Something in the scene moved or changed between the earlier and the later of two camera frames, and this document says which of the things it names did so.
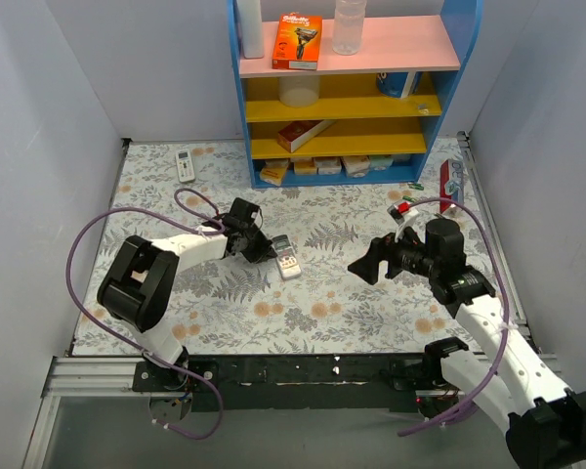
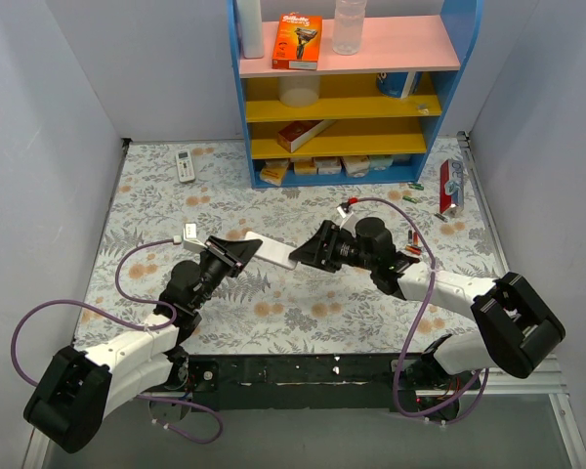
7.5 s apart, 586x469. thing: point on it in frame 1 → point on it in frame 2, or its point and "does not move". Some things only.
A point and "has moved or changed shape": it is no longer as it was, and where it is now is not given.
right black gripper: [386, 255] → [328, 245]
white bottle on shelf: [251, 28] does not move
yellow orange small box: [273, 171] does not move
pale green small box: [381, 162] does not move
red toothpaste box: [451, 184] does not move
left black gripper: [253, 242] → [224, 255]
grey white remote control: [286, 258] has moved or changed shape
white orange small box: [305, 167] does not move
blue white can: [399, 84] does not move
